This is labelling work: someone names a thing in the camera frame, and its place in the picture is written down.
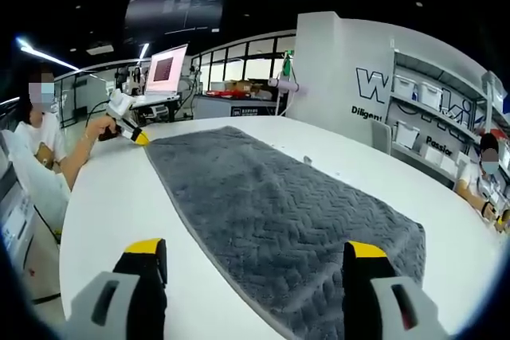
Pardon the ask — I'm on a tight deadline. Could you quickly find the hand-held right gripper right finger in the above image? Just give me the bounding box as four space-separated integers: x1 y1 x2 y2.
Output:
342 240 448 340

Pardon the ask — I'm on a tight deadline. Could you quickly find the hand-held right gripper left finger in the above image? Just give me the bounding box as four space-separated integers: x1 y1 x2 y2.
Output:
69 237 169 340

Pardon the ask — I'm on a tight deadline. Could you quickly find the dark grey towel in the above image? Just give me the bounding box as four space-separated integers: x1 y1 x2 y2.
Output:
144 125 428 340

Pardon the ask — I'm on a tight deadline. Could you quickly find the person's left hand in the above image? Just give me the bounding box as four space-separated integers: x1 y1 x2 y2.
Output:
84 115 123 142

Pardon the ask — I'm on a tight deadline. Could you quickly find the white equipment desk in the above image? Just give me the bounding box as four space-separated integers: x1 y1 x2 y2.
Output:
130 92 181 119

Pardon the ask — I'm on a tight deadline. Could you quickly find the pink-lit large monitor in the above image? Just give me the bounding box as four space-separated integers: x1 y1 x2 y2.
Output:
144 44 189 97

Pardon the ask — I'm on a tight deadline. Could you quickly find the white table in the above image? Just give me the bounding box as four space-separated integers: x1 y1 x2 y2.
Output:
58 115 504 340

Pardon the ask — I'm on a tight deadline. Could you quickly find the ceiling light strip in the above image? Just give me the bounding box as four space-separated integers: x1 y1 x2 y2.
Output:
14 36 81 73

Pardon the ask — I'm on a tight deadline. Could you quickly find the person's head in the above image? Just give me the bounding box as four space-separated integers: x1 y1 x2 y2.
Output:
18 64 57 127

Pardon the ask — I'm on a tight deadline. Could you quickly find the red cloth pile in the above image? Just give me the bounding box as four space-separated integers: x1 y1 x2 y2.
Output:
204 88 257 99

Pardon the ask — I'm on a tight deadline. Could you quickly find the dark grey counter cabinet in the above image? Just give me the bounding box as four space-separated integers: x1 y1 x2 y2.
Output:
192 92 281 121

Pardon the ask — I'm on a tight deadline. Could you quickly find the hanging dark display screen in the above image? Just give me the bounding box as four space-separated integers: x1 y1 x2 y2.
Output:
124 0 231 45

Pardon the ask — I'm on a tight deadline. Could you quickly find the cardboard box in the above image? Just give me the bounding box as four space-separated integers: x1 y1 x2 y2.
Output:
222 79 273 96

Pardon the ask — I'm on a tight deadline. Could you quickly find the black-framed glass partition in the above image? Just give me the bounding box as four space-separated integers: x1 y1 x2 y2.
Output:
51 28 299 127

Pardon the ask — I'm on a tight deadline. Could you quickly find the white floor cabinet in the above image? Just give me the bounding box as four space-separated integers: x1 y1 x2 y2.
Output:
0 163 61 278

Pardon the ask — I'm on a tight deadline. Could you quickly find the lilac rolled mat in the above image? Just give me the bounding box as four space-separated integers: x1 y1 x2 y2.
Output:
267 76 312 94

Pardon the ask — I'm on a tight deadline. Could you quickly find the white stand pole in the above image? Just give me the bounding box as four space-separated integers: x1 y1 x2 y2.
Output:
273 64 300 117

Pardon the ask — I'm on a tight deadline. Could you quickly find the grey mesh chair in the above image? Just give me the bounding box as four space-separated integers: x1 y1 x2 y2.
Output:
371 118 394 154

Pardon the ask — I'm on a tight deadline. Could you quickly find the green hanging cloth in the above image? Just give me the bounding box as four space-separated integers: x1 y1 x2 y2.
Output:
280 52 296 79

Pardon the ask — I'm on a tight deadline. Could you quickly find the group of white storage boxes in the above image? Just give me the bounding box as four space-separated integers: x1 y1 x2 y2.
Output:
394 75 510 176

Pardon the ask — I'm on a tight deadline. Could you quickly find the grey metal shelving unit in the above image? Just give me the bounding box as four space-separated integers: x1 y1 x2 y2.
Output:
387 38 510 190

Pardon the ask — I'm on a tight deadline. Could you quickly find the clear lidded storage box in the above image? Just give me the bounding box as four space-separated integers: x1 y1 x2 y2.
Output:
479 70 510 113

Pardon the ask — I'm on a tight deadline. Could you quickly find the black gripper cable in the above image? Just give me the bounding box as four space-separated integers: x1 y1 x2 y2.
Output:
84 98 116 127

